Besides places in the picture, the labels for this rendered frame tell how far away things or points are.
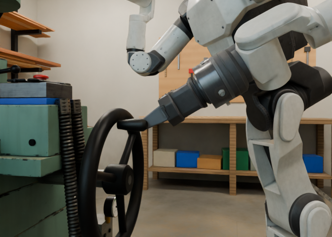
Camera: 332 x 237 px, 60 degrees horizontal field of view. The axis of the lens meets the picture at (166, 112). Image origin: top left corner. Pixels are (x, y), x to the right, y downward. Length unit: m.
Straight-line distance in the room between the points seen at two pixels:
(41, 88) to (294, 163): 0.74
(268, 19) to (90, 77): 3.95
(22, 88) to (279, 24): 0.45
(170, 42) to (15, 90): 0.63
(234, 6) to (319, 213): 0.64
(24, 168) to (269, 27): 0.46
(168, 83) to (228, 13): 3.21
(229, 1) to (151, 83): 3.30
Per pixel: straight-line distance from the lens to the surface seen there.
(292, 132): 0.91
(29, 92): 0.56
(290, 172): 0.97
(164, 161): 3.57
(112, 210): 0.89
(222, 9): 0.81
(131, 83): 4.12
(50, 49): 4.76
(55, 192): 0.74
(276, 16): 0.52
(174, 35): 1.08
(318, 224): 1.02
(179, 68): 3.94
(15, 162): 0.55
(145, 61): 1.04
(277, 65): 0.54
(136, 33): 1.10
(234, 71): 0.50
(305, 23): 0.52
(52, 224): 0.75
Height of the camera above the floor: 0.95
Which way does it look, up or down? 1 degrees down
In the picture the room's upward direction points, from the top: straight up
